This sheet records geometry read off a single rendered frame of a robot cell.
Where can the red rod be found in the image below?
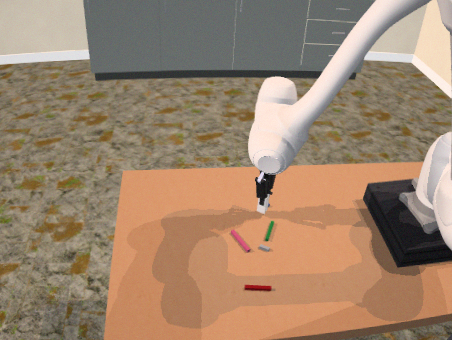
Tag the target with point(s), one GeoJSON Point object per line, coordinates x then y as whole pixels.
{"type": "Point", "coordinates": [257, 288]}

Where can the short grey rod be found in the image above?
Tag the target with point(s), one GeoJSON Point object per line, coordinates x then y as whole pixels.
{"type": "Point", "coordinates": [265, 248]}

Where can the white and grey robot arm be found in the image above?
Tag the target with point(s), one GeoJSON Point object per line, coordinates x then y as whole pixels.
{"type": "Point", "coordinates": [277, 136]}

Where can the pink rod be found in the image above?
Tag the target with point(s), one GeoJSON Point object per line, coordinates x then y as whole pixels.
{"type": "Point", "coordinates": [242, 243]}

